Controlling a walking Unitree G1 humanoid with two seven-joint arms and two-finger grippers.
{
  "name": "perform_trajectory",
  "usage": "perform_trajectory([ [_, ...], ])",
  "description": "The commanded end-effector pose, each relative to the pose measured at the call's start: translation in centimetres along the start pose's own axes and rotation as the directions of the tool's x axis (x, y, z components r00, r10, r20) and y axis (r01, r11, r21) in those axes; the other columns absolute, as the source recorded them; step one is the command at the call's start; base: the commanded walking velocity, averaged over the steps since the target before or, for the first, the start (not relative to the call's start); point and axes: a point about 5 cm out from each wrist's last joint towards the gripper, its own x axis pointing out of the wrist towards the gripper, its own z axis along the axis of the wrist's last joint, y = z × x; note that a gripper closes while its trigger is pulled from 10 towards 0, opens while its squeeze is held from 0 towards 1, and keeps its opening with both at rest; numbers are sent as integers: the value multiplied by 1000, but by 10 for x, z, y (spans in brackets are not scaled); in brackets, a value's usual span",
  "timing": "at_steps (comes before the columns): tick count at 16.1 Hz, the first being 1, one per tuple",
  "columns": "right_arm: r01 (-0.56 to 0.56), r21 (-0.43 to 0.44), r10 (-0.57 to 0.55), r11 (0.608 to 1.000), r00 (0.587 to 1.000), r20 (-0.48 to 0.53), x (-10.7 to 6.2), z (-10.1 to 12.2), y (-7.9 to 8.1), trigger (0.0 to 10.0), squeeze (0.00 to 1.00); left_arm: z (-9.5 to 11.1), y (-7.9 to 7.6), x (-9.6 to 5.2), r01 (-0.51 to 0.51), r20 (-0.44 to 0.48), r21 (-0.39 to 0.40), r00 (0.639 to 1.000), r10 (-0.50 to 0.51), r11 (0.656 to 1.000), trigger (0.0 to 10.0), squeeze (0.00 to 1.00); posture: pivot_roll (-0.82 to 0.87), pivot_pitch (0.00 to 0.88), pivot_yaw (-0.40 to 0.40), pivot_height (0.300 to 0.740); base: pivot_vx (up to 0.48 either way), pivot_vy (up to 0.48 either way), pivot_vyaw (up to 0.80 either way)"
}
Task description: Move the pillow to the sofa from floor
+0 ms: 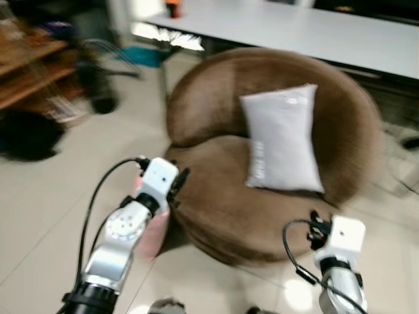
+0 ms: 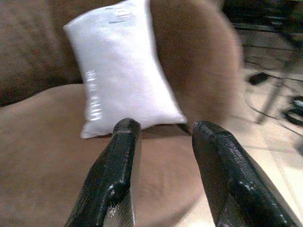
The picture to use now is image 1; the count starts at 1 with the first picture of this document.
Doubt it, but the brown round sofa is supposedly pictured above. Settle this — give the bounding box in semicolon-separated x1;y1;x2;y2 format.
164;47;386;266

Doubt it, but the light grey pillow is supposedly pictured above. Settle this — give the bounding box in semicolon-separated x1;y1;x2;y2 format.
238;84;325;194

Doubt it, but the teal floor mat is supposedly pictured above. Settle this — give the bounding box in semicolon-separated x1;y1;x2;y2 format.
117;44;166;69

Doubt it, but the black vacuum cleaner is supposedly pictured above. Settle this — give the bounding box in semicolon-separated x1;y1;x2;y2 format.
76;38;142;115

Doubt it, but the black bag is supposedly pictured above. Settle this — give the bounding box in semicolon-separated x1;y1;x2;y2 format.
0;110;66;162

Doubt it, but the orange bottle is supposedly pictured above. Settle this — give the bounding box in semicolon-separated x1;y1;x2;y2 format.
166;0;183;20

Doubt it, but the wooden shelf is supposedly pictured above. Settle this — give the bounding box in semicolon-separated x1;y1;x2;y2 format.
0;18;91;128

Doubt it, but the long white table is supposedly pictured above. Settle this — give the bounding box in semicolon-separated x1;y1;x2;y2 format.
131;0;419;80

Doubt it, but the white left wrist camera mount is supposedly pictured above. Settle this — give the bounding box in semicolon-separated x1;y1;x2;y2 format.
136;157;179;205

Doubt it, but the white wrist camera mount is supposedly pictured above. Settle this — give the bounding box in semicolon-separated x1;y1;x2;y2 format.
136;157;179;205
317;216;367;266

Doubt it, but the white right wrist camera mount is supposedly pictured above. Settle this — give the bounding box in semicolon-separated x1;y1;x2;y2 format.
317;216;367;266

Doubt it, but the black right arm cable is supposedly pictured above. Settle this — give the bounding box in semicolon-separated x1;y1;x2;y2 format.
282;218;369;314

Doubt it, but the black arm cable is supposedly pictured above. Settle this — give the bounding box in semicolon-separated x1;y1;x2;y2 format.
75;156;150;290
282;218;369;314

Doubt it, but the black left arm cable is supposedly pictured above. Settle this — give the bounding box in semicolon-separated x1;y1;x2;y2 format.
75;156;150;290

